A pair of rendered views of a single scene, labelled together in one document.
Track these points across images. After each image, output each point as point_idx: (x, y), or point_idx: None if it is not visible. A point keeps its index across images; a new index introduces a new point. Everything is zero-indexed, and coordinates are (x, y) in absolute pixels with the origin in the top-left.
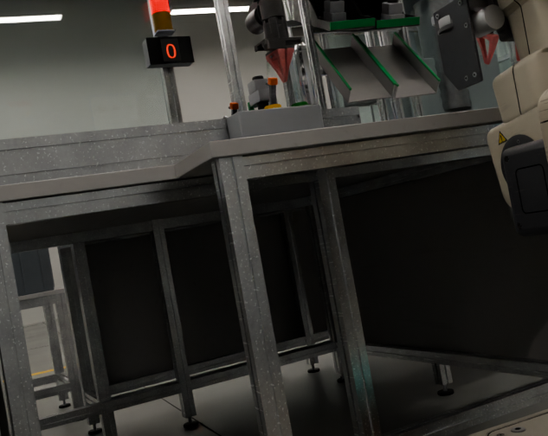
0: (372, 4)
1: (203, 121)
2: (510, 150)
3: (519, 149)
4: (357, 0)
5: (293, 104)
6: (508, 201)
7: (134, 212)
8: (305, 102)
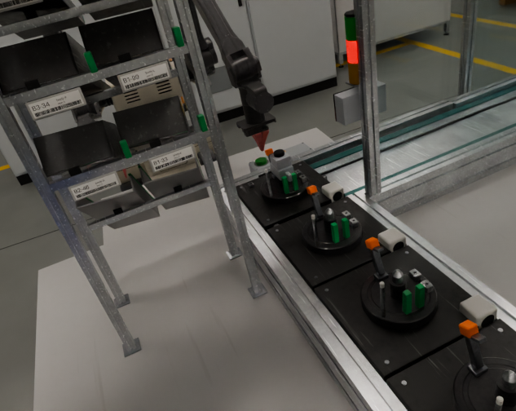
0: (46, 158)
1: (327, 143)
2: (215, 156)
3: (214, 154)
4: (69, 142)
5: (265, 157)
6: None
7: None
8: (257, 158)
